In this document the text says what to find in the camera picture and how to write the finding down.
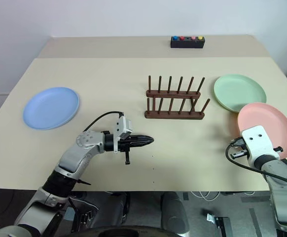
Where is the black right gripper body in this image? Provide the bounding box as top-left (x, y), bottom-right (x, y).
top-left (228, 136), bottom-right (284, 160)

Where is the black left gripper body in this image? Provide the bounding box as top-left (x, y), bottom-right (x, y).
top-left (118, 135), bottom-right (133, 166)

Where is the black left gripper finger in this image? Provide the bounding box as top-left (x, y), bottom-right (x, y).
top-left (131, 134), bottom-right (155, 143)
top-left (131, 141), bottom-right (154, 149)

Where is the pink plate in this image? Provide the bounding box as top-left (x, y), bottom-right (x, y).
top-left (237, 102), bottom-right (287, 160)

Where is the wooden dish rack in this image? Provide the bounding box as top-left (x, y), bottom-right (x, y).
top-left (144, 75), bottom-right (211, 121)

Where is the green plate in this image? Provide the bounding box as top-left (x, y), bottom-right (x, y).
top-left (213, 74), bottom-right (268, 114)

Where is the grey rounded shape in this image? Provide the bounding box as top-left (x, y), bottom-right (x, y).
top-left (160, 192), bottom-right (191, 237)

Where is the blue plate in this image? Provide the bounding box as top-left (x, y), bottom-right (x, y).
top-left (22, 86), bottom-right (81, 131)

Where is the dark curved disc shape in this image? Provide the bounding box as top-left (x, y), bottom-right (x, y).
top-left (66, 225), bottom-right (183, 237)

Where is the black button box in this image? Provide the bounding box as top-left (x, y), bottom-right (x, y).
top-left (170, 36), bottom-right (205, 49)

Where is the grey robot torso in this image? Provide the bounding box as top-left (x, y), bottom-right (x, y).
top-left (0, 225), bottom-right (43, 237)

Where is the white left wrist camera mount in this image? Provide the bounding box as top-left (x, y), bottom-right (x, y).
top-left (114, 115), bottom-right (134, 140)

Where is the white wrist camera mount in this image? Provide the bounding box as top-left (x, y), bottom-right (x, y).
top-left (114, 115), bottom-right (134, 140)
top-left (241, 125), bottom-right (281, 164)

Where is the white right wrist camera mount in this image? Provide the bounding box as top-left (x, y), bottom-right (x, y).
top-left (241, 125), bottom-right (281, 164)

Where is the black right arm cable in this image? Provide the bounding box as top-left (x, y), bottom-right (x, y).
top-left (225, 142), bottom-right (287, 191)

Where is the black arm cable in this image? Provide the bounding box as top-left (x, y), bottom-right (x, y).
top-left (225, 142), bottom-right (287, 191)
top-left (82, 111), bottom-right (124, 133)

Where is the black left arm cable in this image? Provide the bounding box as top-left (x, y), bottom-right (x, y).
top-left (82, 111), bottom-right (124, 133)

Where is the white floor cable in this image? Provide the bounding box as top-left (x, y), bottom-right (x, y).
top-left (191, 191), bottom-right (223, 202)

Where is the black metal floor bracket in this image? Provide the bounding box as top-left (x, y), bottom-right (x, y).
top-left (206, 212), bottom-right (233, 237)

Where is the thin black floor cable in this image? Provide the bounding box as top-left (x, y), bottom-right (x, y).
top-left (0, 189), bottom-right (16, 224)

